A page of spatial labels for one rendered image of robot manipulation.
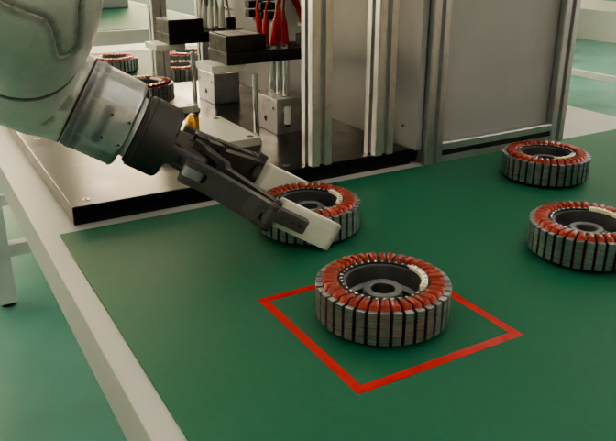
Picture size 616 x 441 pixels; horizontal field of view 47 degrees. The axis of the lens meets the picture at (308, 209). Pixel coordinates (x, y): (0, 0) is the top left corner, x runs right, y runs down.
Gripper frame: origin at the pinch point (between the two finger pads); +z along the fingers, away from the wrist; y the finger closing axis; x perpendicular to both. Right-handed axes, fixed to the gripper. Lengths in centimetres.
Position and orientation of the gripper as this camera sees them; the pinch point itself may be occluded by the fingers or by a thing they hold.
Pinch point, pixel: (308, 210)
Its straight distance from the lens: 76.6
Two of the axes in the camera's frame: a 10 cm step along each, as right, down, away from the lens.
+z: 8.5, 4.1, 3.3
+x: 4.9, -8.4, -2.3
